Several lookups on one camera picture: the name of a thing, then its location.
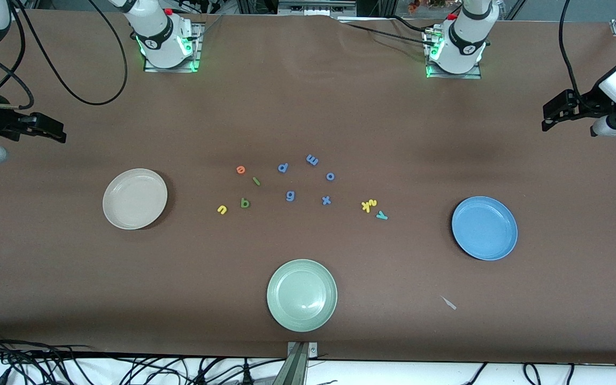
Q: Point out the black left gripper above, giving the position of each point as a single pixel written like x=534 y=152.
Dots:
x=589 y=105

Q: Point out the teal foam letter y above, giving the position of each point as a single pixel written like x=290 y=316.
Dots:
x=382 y=215

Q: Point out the green foam letter q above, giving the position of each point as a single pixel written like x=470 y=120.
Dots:
x=244 y=203

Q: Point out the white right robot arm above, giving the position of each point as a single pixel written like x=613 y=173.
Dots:
x=158 y=32

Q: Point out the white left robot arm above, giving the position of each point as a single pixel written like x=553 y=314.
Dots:
x=466 y=37

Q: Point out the beige round plate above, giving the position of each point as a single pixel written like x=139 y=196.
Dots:
x=135 y=199

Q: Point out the blue round plate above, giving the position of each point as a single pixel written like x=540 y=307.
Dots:
x=484 y=228

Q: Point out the brown table cover sheet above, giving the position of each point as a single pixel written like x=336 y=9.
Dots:
x=393 y=133

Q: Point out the orange background object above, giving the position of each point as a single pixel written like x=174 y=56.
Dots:
x=425 y=4

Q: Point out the yellow foam letter k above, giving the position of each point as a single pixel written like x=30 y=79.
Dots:
x=368 y=206

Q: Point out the blue foam letter p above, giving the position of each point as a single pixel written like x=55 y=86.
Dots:
x=283 y=168

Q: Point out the blue foam letter m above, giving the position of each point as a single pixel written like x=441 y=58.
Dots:
x=312 y=160

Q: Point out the blue foam letter g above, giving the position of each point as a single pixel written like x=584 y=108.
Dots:
x=290 y=196

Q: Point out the pale green round plate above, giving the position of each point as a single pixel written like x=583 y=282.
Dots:
x=301 y=295

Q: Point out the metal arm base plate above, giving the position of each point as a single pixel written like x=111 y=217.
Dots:
x=150 y=67
x=474 y=75

